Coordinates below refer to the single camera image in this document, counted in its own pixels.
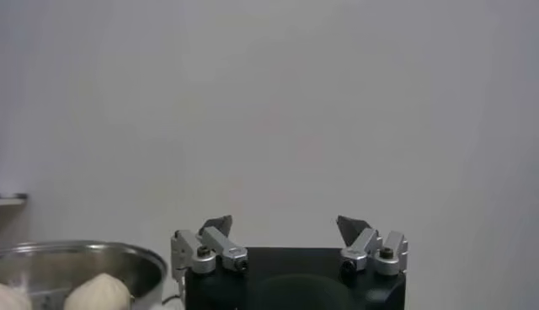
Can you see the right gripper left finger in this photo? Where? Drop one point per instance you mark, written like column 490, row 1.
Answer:
column 219, row 244

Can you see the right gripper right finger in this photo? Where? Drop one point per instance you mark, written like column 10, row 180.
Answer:
column 364, row 244

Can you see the white steamed baozi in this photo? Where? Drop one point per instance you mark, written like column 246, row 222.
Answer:
column 10, row 300
column 97, row 295

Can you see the stainless steel steamer basket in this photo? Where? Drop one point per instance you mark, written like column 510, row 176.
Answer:
column 139, row 269

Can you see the white side desk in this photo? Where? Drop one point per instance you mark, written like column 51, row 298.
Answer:
column 12, row 200

